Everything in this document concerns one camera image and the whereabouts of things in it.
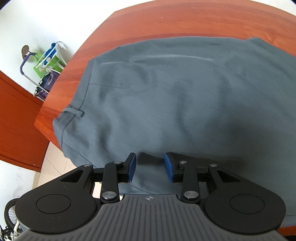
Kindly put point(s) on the bicycle wheel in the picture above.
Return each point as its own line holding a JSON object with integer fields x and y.
{"x": 7, "y": 215}

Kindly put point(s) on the round wall hook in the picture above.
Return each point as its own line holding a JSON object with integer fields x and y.
{"x": 25, "y": 49}

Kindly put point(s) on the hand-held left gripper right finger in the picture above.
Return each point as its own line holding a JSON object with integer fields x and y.
{"x": 168, "y": 168}

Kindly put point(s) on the purple shopping trolley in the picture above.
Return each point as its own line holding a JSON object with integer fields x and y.
{"x": 45, "y": 83}

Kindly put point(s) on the green bag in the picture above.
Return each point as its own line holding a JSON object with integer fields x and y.
{"x": 55, "y": 60}

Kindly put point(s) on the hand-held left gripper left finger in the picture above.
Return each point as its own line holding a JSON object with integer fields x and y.
{"x": 132, "y": 168}

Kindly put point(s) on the red-brown wooden door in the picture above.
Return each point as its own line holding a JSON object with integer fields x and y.
{"x": 18, "y": 120}

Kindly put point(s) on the dark grey pants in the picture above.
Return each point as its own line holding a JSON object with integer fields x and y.
{"x": 161, "y": 92}

